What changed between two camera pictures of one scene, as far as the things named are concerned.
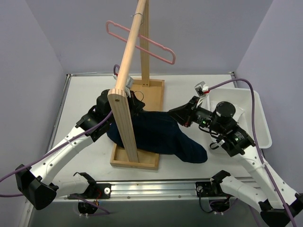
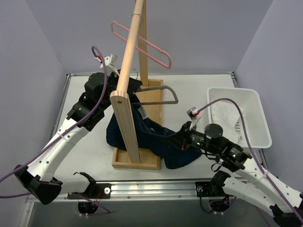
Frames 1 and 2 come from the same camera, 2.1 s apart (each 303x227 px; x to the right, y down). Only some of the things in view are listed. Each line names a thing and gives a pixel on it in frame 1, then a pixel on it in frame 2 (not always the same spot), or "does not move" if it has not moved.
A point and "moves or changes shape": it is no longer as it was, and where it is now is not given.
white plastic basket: [242, 98] does not move
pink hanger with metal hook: [145, 37] moves or changes shape
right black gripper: [189, 113] → [183, 135]
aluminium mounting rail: [153, 190] does not move
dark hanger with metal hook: [134, 101] → [141, 89]
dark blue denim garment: [158, 132] moves or changes shape
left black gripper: [137, 103] → [131, 83]
